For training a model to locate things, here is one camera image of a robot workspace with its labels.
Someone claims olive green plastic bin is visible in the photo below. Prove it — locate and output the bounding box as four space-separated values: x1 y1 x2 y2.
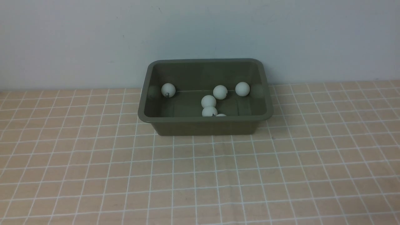
137 58 274 136

